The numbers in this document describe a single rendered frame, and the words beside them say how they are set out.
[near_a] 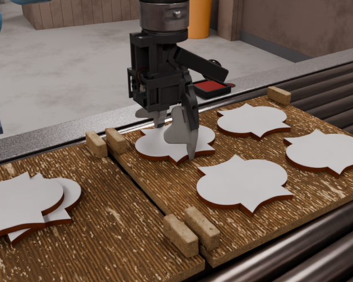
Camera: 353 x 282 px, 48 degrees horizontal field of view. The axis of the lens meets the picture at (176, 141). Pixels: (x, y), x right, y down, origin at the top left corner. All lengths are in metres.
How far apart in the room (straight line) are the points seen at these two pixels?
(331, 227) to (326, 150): 0.16
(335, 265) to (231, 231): 0.13
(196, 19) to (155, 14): 4.42
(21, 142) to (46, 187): 0.23
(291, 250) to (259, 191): 0.10
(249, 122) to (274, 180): 0.19
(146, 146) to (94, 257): 0.25
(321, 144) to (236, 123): 0.16
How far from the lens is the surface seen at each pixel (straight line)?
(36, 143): 0.80
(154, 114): 0.73
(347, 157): 0.71
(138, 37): 0.59
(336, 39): 3.94
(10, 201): 0.59
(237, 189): 0.59
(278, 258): 0.54
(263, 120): 0.79
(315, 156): 0.69
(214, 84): 1.00
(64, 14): 5.83
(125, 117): 0.86
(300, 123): 0.82
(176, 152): 0.66
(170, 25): 0.59
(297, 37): 4.29
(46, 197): 0.58
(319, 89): 1.07
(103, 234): 0.53
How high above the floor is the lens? 1.29
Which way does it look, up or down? 29 degrees down
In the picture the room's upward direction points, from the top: straight up
